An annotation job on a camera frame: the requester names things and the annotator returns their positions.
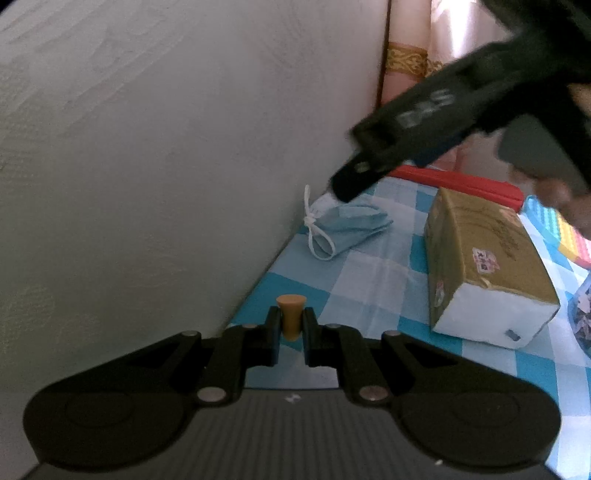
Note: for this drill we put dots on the gold tissue pack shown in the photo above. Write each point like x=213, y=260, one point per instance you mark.
x=480, y=258

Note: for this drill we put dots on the pink curtain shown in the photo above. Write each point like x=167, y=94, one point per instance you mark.
x=406, y=55

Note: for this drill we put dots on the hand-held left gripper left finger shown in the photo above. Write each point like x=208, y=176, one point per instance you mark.
x=275, y=340

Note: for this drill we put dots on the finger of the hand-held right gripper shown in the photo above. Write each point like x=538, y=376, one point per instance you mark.
x=353, y=181

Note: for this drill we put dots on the person's right hand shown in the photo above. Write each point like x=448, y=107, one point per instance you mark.
x=565, y=205

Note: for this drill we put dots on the blue checkered tablecloth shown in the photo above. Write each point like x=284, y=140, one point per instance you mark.
x=378, y=286

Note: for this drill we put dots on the blue face mask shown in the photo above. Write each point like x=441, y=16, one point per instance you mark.
x=351, y=224

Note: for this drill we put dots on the tan rubber stopper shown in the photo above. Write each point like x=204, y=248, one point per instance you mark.
x=292, y=316

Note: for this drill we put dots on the pastel bubble pop toy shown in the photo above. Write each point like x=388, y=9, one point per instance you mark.
x=561, y=230

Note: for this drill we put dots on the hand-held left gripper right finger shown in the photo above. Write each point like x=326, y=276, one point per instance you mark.
x=308, y=342

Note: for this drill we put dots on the red long plastic case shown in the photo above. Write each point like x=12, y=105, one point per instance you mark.
x=461, y=184

